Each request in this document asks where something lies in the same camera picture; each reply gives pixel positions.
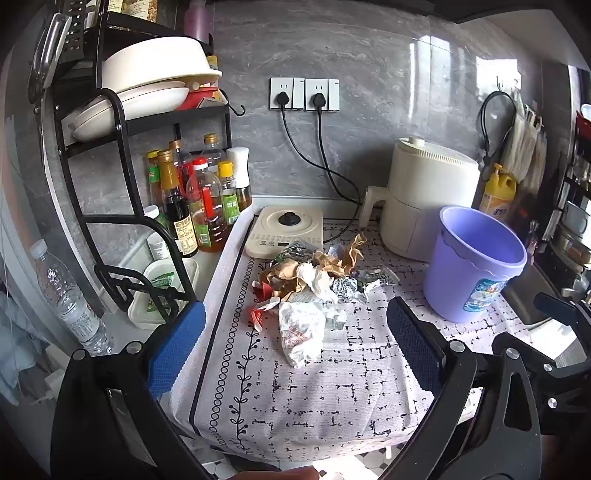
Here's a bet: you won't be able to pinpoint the gold cap clear bottle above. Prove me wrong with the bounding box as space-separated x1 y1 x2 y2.
201 133 227 168

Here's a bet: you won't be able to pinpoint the white plastic box green label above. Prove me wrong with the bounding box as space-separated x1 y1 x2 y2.
128 258 199 329

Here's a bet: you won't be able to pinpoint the white black patterned tablecloth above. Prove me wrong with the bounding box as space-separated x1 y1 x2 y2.
168 205 561 467

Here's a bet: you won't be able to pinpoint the large white wrapper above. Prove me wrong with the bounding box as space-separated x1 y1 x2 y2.
277 300 327 368

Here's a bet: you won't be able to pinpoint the brown cap red bottle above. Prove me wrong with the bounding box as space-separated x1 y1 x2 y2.
168 140 193 185

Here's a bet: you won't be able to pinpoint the small white cap bottle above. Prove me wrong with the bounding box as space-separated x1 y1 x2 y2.
143 205 172 262

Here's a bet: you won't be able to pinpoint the white wall socket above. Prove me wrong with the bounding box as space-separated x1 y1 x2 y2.
305 78 340 112
270 77 305 112

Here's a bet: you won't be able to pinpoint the white top oil sprayer bottle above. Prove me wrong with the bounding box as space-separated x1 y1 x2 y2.
227 147 253 211

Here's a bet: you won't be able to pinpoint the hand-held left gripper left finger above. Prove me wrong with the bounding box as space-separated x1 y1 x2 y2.
50 301 218 480

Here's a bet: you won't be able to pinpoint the hanging black cable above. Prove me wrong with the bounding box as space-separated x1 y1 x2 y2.
478 90 519 182

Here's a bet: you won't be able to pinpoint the black perforated utensil holder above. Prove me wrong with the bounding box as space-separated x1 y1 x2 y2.
59 0 103 70

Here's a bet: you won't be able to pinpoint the yellow cap green label bottle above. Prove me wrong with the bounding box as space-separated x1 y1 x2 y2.
146 150 163 207
217 161 242 227

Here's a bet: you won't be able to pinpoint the dark soy sauce bottle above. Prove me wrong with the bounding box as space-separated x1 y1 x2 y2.
157 150 199 258

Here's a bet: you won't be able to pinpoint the hanging white plastic bags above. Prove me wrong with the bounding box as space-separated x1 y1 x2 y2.
501 92 549 185

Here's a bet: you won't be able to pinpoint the brown paper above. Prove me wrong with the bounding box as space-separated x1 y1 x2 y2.
257 260 306 299
311 233 368 278

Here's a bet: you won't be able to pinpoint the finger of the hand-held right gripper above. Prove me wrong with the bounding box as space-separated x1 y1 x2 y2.
526 342 591 435
533 292 591 334

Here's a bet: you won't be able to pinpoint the pink bottle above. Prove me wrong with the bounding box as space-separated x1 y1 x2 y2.
185 0 221 42

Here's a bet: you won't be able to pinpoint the silver printed foil packet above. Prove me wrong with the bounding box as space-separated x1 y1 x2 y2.
351 267 400 288

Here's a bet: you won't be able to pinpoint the black metal dish rack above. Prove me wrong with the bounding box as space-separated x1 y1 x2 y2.
28 0 245 324

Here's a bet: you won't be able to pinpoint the red cap oil bottle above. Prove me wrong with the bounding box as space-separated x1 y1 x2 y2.
186 157 232 253

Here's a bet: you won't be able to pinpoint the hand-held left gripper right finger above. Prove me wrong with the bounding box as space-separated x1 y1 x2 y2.
383 298 542 480

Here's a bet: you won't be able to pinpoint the light blue cloth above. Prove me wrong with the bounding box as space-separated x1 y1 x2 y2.
0 291 51 407

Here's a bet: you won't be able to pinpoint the purple plastic bucket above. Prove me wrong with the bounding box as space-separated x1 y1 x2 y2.
422 205 528 324

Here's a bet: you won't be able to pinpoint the red plastic container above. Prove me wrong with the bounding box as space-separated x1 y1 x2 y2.
178 85 227 112

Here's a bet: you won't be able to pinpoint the silver foil ball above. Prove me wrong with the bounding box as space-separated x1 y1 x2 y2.
331 276 366 304

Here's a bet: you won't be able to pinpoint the red wrapper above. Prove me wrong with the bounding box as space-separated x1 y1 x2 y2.
249 299 279 329

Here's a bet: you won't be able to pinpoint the cream plate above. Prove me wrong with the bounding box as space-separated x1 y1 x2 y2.
71 97 122 141
117 80 191 121

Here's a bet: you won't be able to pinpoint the cream air fryer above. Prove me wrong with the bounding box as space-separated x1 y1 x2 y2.
359 137 481 263

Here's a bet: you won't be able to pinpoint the cream electric kettle base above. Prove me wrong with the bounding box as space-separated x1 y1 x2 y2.
244 205 325 259

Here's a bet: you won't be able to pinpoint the clear plastic water bottle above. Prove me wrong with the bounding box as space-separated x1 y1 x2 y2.
30 239 114 356

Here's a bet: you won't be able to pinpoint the yellow detergent bottle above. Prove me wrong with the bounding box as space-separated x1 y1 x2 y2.
478 163 518 223

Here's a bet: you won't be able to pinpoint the silver wrapper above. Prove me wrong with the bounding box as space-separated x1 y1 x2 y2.
281 242 320 265

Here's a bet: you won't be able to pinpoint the metal shelf with pots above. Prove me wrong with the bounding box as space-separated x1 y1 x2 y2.
540 65 591 301

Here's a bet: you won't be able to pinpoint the white tissue paper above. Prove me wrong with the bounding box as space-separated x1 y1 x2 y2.
295 263 339 304

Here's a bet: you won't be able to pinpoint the black power cable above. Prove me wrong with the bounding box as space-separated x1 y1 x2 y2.
276 91 365 206
310 92 365 245

